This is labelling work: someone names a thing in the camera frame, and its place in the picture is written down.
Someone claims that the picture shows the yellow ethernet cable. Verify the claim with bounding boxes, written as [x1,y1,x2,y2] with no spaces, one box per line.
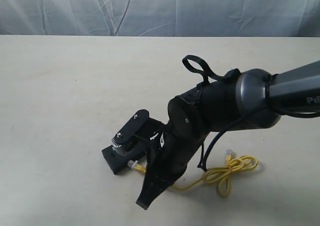
[127,149,260,198]

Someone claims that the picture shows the white backdrop curtain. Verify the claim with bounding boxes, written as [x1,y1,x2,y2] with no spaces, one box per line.
[0,0,320,37]

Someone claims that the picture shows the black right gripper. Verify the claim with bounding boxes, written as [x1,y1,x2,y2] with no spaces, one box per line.
[135,129,211,210]

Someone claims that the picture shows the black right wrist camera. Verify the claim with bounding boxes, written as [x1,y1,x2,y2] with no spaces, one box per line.
[111,109,164,156]

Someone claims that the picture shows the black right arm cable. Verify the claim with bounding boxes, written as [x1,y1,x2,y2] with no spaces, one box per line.
[182,55,320,172]

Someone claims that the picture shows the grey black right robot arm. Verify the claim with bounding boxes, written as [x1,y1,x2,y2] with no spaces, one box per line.
[136,62,320,209]

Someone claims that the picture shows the small black network box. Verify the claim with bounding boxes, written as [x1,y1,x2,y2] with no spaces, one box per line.
[101,146,146,175]

